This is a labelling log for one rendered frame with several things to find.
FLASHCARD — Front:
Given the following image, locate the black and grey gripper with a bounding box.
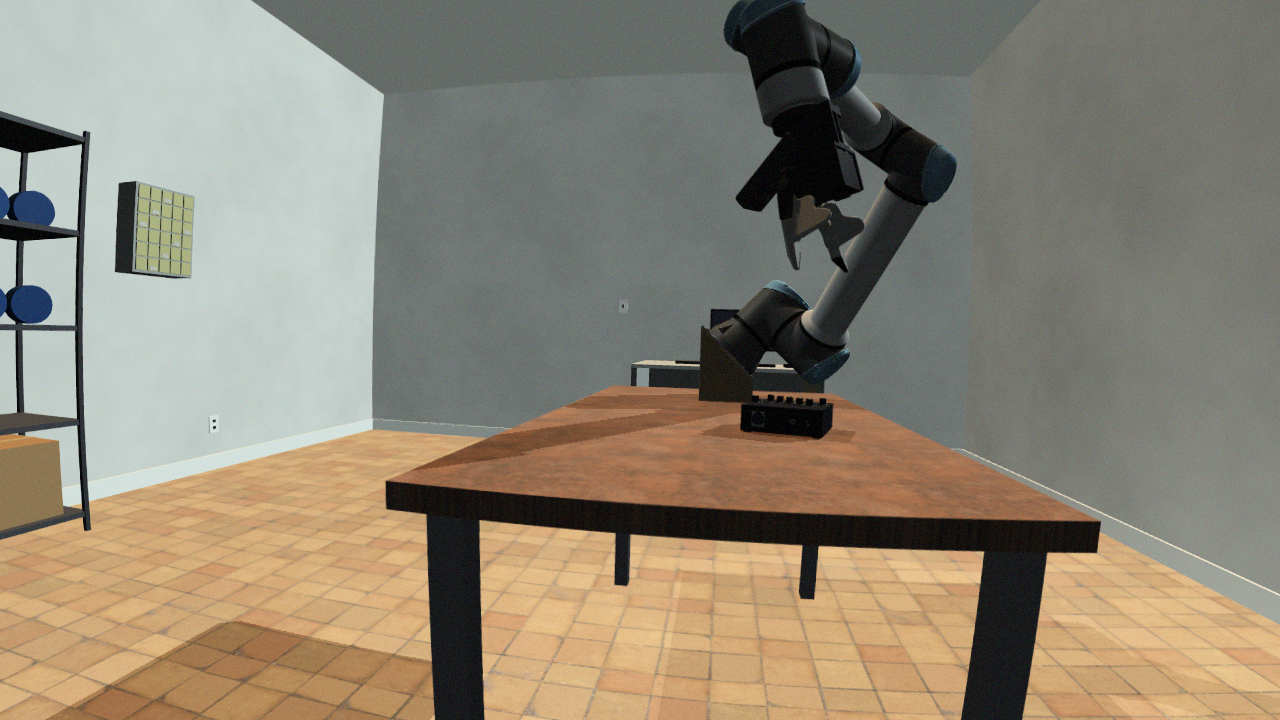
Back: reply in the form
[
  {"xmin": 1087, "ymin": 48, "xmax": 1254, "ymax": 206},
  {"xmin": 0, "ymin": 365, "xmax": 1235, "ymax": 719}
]
[{"xmin": 771, "ymin": 100, "xmax": 864, "ymax": 272}]

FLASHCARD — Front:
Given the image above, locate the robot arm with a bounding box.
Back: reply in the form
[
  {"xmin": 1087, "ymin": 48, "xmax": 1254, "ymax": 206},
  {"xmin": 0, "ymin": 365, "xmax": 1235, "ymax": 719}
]
[{"xmin": 709, "ymin": 0, "xmax": 957, "ymax": 386}]

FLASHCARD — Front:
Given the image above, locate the black lighting desk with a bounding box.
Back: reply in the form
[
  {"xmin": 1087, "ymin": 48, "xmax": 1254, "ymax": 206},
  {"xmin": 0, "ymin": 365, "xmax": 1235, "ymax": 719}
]
[{"xmin": 740, "ymin": 395, "xmax": 833, "ymax": 439}]

